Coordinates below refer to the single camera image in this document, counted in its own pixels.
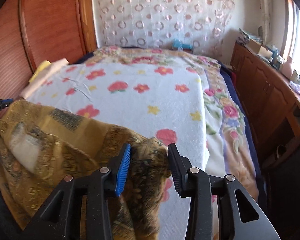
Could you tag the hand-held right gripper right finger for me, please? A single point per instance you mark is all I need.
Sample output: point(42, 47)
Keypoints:
point(176, 172)

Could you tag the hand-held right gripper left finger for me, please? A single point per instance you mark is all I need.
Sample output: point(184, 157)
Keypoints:
point(122, 172)

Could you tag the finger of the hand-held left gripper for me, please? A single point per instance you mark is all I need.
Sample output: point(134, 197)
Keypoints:
point(3, 103)

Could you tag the brown patterned shirt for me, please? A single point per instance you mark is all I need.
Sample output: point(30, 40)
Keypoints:
point(65, 142)

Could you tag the peony print blanket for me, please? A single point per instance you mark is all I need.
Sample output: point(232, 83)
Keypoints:
point(227, 120)

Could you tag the white flower print blanket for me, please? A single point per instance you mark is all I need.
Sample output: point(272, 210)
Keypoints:
point(140, 100)

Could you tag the wooden slatted wardrobe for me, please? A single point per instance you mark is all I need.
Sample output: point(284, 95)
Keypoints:
point(40, 17)

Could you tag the long wooden cabinet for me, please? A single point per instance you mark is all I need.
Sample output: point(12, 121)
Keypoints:
point(260, 80)

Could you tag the blue plastic bag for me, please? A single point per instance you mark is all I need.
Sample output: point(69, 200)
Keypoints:
point(177, 44)

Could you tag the crumpled white plastic bag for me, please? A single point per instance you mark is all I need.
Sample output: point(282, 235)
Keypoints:
point(296, 85)

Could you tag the cardboard box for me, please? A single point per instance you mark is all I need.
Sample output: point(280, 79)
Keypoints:
point(256, 46)

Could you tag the pink bottle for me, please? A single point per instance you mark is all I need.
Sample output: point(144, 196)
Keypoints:
point(287, 67)

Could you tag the stack of folded cloths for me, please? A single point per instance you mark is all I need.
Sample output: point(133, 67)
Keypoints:
point(247, 36)

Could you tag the circle patterned sheer curtain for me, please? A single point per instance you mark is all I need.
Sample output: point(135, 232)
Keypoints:
point(165, 10)

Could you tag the beige gathered drape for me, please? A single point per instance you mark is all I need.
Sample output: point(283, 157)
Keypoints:
point(263, 5)

